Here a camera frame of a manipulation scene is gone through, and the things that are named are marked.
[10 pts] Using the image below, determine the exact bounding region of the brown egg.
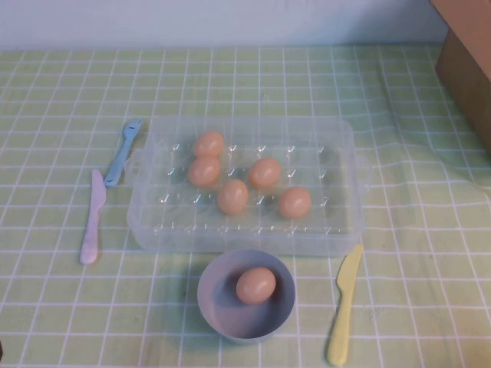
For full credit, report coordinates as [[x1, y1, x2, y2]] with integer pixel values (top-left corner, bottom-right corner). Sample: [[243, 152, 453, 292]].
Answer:
[[248, 157, 282, 189], [217, 179, 250, 215], [193, 131, 226, 158], [236, 267, 277, 306], [187, 155, 222, 189], [278, 186, 312, 219]]

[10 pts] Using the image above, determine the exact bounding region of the clear plastic egg box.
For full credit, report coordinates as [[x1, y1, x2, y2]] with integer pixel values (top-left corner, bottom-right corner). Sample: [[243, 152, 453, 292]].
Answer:
[[123, 117, 375, 258]]

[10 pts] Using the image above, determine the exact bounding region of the brown cardboard box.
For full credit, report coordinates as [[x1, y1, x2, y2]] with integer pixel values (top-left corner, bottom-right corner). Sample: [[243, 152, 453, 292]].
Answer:
[[429, 0, 491, 154]]

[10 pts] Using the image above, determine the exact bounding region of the light blue plastic fork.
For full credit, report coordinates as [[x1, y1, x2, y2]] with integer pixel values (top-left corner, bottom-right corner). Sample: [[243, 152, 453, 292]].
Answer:
[[103, 117, 146, 188]]

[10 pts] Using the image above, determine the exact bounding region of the grey-blue round bowl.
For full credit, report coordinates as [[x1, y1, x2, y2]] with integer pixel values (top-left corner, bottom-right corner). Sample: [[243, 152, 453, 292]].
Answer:
[[196, 248, 297, 340]]

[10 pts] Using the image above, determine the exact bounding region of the yellow plastic knife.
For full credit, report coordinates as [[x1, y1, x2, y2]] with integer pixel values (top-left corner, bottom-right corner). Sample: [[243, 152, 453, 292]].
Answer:
[[326, 243, 364, 366]]

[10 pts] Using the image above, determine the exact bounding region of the pink plastic knife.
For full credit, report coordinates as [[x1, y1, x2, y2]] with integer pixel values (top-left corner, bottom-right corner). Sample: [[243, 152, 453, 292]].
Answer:
[[79, 169, 107, 265]]

